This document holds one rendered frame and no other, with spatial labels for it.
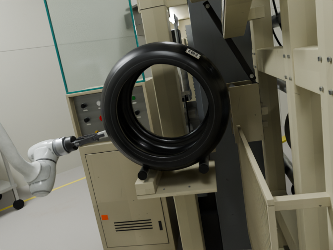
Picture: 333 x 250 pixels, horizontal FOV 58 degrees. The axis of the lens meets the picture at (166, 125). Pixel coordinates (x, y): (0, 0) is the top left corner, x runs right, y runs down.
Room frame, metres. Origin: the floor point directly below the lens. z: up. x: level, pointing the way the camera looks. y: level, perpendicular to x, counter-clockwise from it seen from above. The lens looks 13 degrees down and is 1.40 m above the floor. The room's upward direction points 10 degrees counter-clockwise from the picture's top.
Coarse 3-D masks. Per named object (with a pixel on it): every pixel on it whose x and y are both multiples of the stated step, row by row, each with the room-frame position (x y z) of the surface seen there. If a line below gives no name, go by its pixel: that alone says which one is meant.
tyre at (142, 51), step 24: (144, 48) 1.28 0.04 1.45; (168, 48) 1.25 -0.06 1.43; (192, 48) 1.28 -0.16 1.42; (120, 72) 1.27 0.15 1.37; (192, 72) 1.21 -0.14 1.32; (216, 72) 1.24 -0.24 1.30; (120, 96) 1.54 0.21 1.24; (216, 96) 1.21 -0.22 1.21; (120, 120) 1.52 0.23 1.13; (216, 120) 1.21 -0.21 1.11; (120, 144) 1.28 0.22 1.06; (144, 144) 1.51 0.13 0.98; (168, 144) 1.52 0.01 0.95; (192, 144) 1.48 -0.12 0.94; (216, 144) 1.24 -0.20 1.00; (168, 168) 1.26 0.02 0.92
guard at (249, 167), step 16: (240, 128) 1.42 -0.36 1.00; (240, 144) 1.44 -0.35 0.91; (240, 160) 1.57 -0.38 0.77; (256, 176) 0.87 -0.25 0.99; (256, 192) 0.99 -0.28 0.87; (256, 208) 1.05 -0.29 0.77; (272, 208) 0.70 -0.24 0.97; (256, 224) 1.11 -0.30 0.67; (272, 224) 0.71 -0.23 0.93; (256, 240) 1.20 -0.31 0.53; (272, 240) 0.71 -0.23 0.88
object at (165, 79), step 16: (144, 0) 1.63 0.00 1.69; (160, 0) 1.61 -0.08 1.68; (144, 16) 1.63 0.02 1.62; (160, 16) 1.61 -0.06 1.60; (144, 32) 1.63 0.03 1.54; (160, 32) 1.62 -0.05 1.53; (160, 64) 1.62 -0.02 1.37; (160, 80) 1.62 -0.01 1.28; (176, 80) 1.61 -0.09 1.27; (160, 96) 1.63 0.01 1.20; (176, 96) 1.61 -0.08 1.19; (160, 112) 1.63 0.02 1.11; (176, 112) 1.61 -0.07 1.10; (176, 128) 1.62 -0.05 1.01; (176, 208) 1.63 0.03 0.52; (192, 208) 1.61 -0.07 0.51; (192, 224) 1.62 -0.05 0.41; (192, 240) 1.62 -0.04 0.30
